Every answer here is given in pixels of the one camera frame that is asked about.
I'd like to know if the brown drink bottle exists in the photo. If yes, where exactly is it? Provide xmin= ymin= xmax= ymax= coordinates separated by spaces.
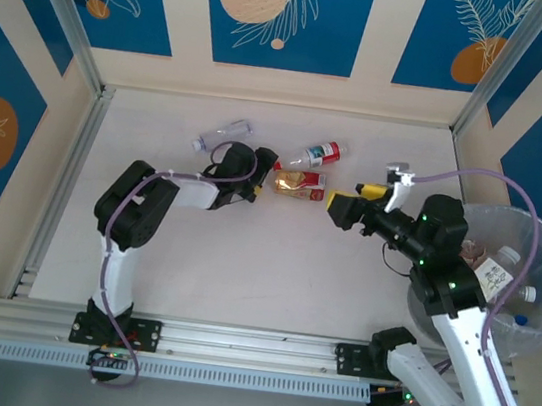
xmin=459 ymin=237 xmax=492 ymax=265

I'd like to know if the clear bottle with green cap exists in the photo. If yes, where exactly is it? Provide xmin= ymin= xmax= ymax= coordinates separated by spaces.
xmin=191 ymin=111 xmax=257 ymax=160

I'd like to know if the clear square bottle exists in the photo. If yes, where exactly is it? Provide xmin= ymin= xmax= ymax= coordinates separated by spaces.
xmin=468 ymin=241 xmax=523 ymax=307

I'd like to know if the grey round waste bin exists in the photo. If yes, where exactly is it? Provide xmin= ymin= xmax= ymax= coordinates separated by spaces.
xmin=397 ymin=192 xmax=542 ymax=363

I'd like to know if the small circuit board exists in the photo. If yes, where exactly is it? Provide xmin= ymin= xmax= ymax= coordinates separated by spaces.
xmin=85 ymin=344 xmax=140 ymax=373
xmin=367 ymin=382 xmax=421 ymax=406

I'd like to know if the aluminium side rail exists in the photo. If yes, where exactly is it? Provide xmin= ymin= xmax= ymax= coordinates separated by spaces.
xmin=441 ymin=129 xmax=482 ymax=207
xmin=8 ymin=75 xmax=117 ymax=310

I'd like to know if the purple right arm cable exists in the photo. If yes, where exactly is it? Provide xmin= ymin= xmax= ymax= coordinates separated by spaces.
xmin=376 ymin=159 xmax=542 ymax=406

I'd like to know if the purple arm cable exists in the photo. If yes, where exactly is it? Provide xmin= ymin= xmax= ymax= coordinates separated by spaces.
xmin=376 ymin=159 xmax=542 ymax=406
xmin=82 ymin=125 xmax=262 ymax=405

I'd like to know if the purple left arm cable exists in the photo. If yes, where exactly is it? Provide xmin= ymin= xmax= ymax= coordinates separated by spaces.
xmin=82 ymin=125 xmax=262 ymax=405

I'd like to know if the grey slotted cable duct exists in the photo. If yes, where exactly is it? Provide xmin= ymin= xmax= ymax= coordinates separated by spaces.
xmin=0 ymin=330 xmax=374 ymax=406

